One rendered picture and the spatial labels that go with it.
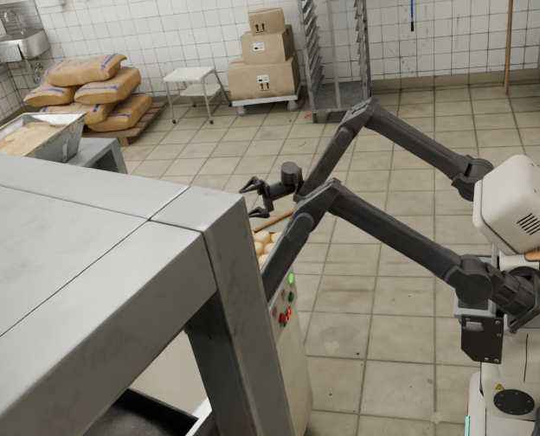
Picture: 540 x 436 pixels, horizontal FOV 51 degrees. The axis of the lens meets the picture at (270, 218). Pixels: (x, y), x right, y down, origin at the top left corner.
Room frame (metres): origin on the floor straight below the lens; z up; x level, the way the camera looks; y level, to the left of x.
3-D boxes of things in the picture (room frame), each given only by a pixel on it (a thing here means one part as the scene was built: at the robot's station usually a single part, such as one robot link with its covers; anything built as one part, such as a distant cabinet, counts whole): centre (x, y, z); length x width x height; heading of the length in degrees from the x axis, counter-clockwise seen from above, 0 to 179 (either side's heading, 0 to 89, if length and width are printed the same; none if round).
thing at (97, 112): (5.17, 1.58, 0.32); 0.72 x 0.42 x 0.17; 75
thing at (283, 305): (1.37, 0.02, 0.77); 0.24 x 0.04 x 0.14; 155
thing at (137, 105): (5.30, 1.21, 0.19); 0.72 x 0.42 x 0.15; 165
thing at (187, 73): (5.29, 0.46, 0.23); 0.45 x 0.45 x 0.46; 62
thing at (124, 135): (5.38, 1.50, 0.06); 1.20 x 0.80 x 0.11; 73
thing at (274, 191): (1.70, -0.03, 0.99); 0.07 x 0.07 x 0.10; 21
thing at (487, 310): (1.12, -0.54, 0.87); 0.28 x 0.16 x 0.22; 156
